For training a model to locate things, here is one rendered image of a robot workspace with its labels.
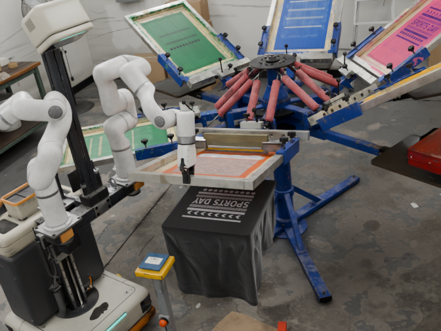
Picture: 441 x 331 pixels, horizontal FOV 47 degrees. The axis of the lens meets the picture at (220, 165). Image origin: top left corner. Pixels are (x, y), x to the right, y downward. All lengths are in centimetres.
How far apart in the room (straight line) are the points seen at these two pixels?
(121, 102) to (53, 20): 55
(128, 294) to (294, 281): 108
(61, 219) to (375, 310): 193
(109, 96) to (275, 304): 171
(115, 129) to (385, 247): 214
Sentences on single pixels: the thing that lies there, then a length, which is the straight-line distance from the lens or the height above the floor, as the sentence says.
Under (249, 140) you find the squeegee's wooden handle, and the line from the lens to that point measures 264.
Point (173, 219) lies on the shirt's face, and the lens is 247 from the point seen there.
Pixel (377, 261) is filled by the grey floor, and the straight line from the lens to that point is 362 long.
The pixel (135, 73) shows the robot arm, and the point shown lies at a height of 169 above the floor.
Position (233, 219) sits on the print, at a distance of 240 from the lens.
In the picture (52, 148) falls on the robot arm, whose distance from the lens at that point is 206.
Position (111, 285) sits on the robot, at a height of 28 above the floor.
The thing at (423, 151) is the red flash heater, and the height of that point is 110.
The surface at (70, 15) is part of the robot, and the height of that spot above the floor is 197.
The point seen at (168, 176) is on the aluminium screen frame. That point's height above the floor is 127.
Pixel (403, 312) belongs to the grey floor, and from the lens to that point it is 329.
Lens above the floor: 230
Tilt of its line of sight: 28 degrees down
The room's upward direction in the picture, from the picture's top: 9 degrees counter-clockwise
